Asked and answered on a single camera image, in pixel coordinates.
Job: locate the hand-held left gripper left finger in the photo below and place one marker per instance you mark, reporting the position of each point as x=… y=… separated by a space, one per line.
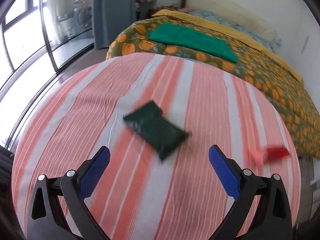
x=96 y=170

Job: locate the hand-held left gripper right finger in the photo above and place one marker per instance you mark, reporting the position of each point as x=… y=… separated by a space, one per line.
x=223 y=172

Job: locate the red snack wrapper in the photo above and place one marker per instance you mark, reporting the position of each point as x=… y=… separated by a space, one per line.
x=275 y=152

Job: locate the dark green snack packet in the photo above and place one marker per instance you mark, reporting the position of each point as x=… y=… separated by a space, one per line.
x=155 y=130

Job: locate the orange striped tablecloth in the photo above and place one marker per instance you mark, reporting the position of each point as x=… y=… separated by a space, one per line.
x=175 y=85

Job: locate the bed with pumpkin quilt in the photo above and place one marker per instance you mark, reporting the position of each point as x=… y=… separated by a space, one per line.
x=275 y=85

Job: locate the green folded towel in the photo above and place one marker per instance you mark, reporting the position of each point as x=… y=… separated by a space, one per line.
x=195 y=40

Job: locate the blue floral pillow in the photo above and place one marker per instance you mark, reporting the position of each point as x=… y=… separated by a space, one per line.
x=212 y=17
x=260 y=38

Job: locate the yellow dotted blanket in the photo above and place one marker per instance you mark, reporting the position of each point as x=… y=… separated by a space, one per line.
x=225 y=28

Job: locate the black framed window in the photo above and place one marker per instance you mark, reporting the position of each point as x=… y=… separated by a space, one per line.
x=17 y=42

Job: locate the glass sliding door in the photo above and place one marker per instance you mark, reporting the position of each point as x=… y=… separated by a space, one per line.
x=67 y=17

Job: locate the washing machine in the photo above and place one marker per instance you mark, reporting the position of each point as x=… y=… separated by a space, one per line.
x=83 y=15

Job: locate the blue grey curtain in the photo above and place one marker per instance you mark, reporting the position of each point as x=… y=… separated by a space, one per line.
x=112 y=12

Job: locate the cream headboard cushion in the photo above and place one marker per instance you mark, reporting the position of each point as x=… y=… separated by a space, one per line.
x=230 y=7

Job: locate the pink pillow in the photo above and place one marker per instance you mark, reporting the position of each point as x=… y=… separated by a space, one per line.
x=185 y=10

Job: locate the white wardrobe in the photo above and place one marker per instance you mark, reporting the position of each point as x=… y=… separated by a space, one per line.
x=302 y=25

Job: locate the dark wooden nightstand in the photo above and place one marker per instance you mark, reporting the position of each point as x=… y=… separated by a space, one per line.
x=155 y=11

